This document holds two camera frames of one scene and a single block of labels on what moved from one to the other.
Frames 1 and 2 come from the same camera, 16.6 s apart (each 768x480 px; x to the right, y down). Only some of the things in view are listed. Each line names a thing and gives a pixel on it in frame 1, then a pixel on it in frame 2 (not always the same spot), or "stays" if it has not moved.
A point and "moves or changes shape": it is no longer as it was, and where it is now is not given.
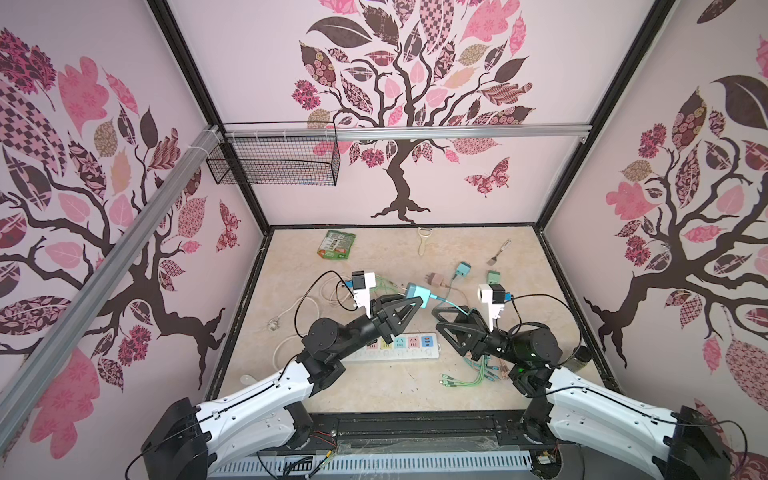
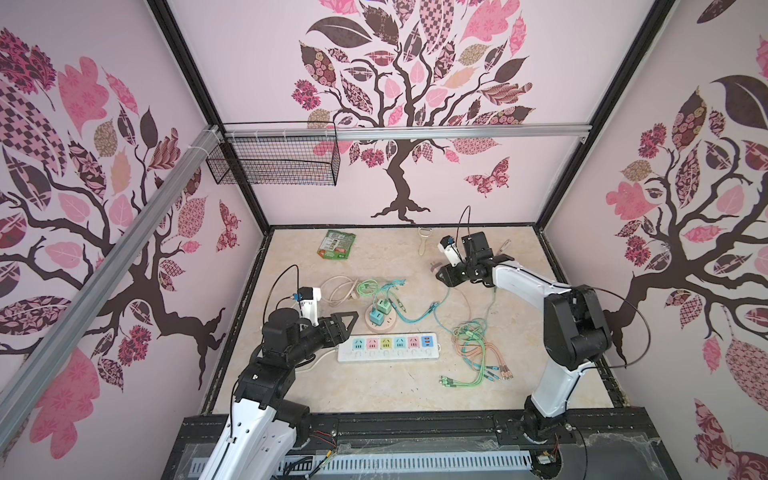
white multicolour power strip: [402, 347] stays
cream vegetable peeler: [423, 242] stays
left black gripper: [386, 319] to [341, 335]
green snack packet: [336, 245] stays
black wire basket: [276, 153] stays
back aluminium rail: [405, 133] stays
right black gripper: [469, 337] to [449, 277]
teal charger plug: [414, 291] moves or changes shape
